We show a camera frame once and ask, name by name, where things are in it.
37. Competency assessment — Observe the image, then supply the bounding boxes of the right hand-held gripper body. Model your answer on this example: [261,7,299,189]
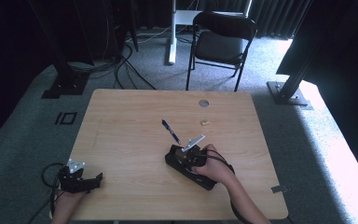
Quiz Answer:
[174,133,209,171]

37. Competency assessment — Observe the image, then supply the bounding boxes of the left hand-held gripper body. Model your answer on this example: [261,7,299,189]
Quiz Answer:
[58,159,91,194]

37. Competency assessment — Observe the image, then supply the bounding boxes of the black pencil case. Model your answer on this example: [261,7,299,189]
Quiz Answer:
[164,144,218,191]

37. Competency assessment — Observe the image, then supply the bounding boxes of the blue pen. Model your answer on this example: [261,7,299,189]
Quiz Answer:
[161,119,182,146]

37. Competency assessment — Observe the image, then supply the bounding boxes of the person's left hand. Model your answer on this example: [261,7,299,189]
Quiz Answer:
[54,189,89,217]

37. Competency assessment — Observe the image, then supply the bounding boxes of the person's right hand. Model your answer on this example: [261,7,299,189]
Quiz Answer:
[191,143,236,189]

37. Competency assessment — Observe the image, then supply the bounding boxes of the grey tape strip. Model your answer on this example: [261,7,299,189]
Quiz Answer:
[270,184,290,194]

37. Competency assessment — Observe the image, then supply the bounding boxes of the black metal stand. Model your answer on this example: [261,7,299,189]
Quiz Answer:
[266,0,314,111]
[27,0,91,100]

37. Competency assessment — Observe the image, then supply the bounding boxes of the black folding chair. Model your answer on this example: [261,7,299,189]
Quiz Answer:
[185,10,258,92]

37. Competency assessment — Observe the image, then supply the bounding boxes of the dark pleated curtain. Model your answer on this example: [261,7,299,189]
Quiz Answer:
[247,0,312,41]

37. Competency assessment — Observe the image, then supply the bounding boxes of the left hand-held gripper cable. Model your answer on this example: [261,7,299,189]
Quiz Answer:
[27,161,67,224]

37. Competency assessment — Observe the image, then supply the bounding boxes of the hand-held gripper cable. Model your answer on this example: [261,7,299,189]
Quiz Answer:
[202,148,250,224]
[27,161,67,224]

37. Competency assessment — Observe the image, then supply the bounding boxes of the right hand-held gripper cable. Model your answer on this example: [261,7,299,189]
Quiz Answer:
[202,148,250,224]

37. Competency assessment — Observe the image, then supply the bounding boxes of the bundle of floor cables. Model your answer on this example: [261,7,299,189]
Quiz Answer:
[67,26,158,91]

